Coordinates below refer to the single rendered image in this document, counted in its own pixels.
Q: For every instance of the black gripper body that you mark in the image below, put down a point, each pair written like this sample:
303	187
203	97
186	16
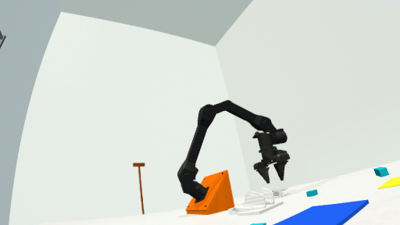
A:
268	154

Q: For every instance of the yellow flat rectangular plate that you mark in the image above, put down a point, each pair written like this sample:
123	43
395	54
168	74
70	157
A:
391	183

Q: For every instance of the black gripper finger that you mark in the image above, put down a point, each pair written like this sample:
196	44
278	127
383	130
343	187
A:
265	174
280	169

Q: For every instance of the white flat plate with holes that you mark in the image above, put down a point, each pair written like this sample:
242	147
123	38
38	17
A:
232	211

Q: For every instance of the small teal block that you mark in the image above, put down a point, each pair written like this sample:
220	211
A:
381	171

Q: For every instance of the blue flat plate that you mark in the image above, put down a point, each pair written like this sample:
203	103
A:
335	214

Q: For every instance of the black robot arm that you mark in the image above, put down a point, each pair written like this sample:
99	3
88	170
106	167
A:
187	172

